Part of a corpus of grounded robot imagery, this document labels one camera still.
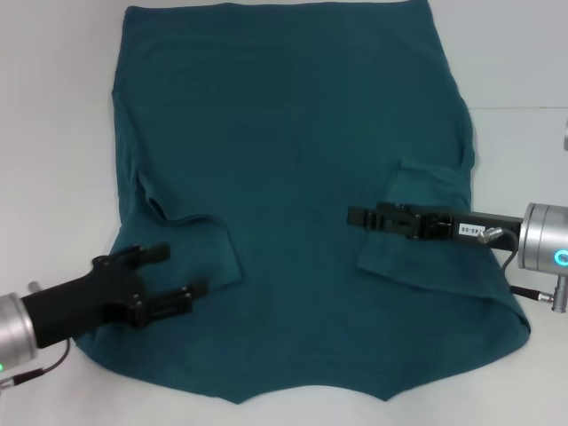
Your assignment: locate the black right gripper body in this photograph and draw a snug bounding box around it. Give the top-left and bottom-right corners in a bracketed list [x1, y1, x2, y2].
[414, 211, 528, 253]

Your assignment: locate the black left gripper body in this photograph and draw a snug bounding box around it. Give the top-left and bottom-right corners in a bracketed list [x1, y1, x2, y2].
[20, 251, 148, 351]

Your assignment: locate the teal blue t-shirt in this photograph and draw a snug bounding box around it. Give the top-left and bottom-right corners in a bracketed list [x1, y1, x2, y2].
[73, 0, 532, 406]

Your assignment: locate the left arm gripper cable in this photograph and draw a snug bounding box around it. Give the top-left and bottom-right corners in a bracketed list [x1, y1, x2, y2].
[0, 280, 75, 387]

